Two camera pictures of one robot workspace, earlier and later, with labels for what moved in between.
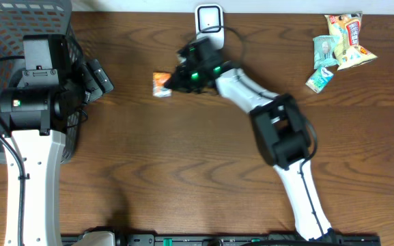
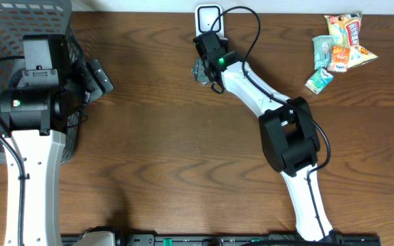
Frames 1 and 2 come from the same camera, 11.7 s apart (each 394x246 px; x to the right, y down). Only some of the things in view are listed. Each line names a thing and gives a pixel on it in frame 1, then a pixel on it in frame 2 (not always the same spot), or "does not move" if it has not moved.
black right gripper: [177, 81] -> [203, 60]
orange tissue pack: [158, 88] -> [340, 59]
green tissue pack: [319, 78] does not move
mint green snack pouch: [324, 50] does not move
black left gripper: [92, 80] does not move
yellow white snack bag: [346, 26] does not move
